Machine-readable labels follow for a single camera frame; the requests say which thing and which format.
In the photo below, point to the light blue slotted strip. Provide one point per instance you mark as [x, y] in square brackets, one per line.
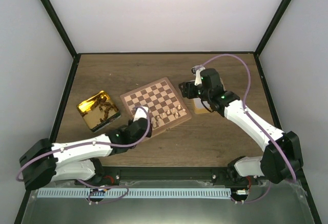
[206, 193]

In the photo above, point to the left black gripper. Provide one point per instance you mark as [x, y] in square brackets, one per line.
[149, 134]

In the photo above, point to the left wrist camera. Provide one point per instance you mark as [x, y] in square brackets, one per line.
[141, 113]

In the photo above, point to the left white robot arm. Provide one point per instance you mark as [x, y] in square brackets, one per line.
[46, 162]

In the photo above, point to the black mounting rail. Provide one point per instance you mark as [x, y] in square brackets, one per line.
[115, 175]

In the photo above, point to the light wooden chess piece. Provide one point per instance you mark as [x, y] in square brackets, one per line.
[159, 121]

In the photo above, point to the cream tin with light pieces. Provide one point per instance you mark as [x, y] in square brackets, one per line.
[199, 108]

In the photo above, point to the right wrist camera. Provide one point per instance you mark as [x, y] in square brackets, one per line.
[196, 70]

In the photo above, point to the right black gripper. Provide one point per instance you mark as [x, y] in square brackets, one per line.
[187, 89]

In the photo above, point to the gold tin with dark pieces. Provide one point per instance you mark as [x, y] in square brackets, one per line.
[98, 111]

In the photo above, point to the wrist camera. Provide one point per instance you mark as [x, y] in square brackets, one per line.
[141, 113]
[196, 70]

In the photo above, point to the black enclosure frame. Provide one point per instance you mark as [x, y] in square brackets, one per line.
[26, 208]

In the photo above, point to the wooden chessboard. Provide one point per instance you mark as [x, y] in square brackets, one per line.
[159, 96]

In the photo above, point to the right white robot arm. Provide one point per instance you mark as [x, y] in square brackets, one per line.
[282, 156]

